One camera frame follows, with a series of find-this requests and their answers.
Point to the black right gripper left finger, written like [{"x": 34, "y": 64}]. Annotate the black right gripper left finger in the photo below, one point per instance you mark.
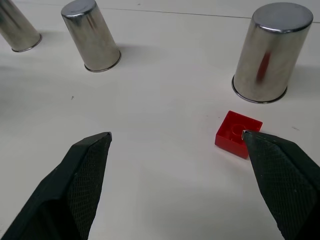
[{"x": 72, "y": 185}]

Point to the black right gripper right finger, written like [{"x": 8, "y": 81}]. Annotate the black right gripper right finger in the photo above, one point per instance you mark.
[{"x": 282, "y": 175}]

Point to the red plastic building brick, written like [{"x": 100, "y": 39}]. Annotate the red plastic building brick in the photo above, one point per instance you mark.
[{"x": 231, "y": 138}]

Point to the inverted stainless steel cup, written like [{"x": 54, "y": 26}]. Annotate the inverted stainless steel cup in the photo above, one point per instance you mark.
[
  {"x": 16, "y": 27},
  {"x": 271, "y": 53},
  {"x": 91, "y": 37}
]

